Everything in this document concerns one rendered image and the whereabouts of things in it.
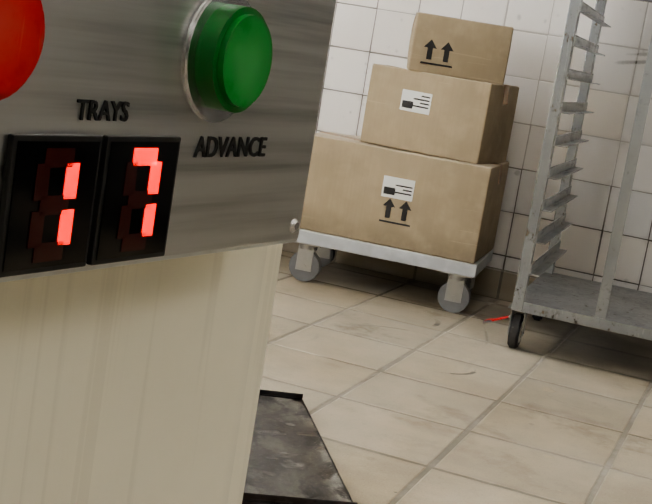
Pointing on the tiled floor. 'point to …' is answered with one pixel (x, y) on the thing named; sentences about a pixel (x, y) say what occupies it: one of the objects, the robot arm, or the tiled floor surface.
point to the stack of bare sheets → (290, 456)
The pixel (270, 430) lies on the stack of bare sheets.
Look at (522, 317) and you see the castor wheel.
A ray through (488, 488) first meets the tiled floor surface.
